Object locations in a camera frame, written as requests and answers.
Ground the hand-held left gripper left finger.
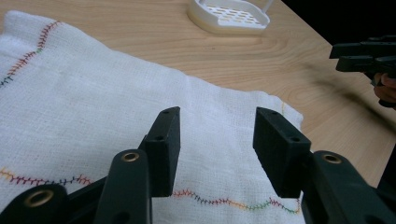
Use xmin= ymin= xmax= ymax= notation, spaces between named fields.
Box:
xmin=138 ymin=105 xmax=182 ymax=198

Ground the white slotted soap dish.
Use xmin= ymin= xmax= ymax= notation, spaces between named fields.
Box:
xmin=186 ymin=0 xmax=275 ymax=35

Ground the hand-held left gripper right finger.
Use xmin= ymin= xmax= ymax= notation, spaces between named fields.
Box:
xmin=252 ymin=106 xmax=313 ymax=199

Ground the white cloth with coloured stitching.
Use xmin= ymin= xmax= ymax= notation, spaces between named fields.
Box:
xmin=0 ymin=9 xmax=304 ymax=224

